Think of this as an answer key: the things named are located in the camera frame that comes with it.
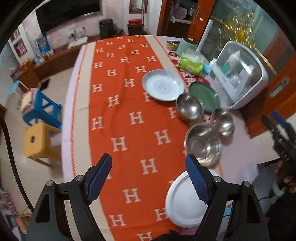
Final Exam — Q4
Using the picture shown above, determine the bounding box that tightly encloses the large white plate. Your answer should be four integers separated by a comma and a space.
165, 171, 207, 228

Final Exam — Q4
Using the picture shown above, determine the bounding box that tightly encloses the blue patterned porcelain plate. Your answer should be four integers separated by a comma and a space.
142, 69, 185, 101

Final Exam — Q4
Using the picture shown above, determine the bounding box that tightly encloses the right hand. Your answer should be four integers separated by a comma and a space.
274, 161, 296, 194

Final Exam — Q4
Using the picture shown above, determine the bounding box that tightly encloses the large steel bowl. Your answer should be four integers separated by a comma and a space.
184, 123, 222, 167

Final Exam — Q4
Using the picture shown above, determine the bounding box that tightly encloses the small steel bowl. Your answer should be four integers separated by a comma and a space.
210, 108, 235, 137

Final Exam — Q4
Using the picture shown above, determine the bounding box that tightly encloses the orange H-pattern blanket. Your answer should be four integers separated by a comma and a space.
63, 36, 189, 240

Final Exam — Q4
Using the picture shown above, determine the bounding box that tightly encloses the yellow plastic stool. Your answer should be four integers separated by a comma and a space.
23, 122, 61, 168

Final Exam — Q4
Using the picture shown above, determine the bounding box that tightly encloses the white dish cabinet box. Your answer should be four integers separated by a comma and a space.
209, 41, 268, 109

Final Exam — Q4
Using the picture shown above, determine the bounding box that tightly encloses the medium steel bowl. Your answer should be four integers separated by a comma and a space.
176, 93, 204, 121

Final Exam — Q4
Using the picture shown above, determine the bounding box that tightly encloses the green plate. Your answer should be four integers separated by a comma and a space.
189, 82, 221, 114

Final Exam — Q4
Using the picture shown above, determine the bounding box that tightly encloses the blue plastic stool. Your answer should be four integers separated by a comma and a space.
22, 90, 63, 129

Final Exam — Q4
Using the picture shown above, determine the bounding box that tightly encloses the stack of books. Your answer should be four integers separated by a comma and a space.
20, 88, 39, 115

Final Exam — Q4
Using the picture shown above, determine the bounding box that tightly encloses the green tissue pack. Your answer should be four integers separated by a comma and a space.
178, 53, 204, 75

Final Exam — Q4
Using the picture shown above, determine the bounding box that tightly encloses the light blue stool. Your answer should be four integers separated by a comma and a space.
8, 80, 22, 100

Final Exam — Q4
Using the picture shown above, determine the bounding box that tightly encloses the wooden TV cabinet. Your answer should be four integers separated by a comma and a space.
18, 34, 125, 92

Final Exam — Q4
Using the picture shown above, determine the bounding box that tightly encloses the white paper roll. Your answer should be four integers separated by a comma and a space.
196, 19, 214, 53

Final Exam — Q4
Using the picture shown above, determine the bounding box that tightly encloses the mint green canister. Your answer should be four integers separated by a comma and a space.
176, 38, 197, 57

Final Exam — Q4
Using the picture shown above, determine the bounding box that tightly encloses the blue poster board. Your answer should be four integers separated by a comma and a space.
35, 35, 51, 55

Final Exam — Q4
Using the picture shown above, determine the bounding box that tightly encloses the black air fryer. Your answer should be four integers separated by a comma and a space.
99, 19, 115, 38

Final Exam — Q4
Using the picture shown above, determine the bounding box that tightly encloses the red basket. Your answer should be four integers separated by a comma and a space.
127, 19, 142, 28

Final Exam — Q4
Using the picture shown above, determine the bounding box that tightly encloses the black television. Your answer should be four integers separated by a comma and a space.
35, 0, 100, 34

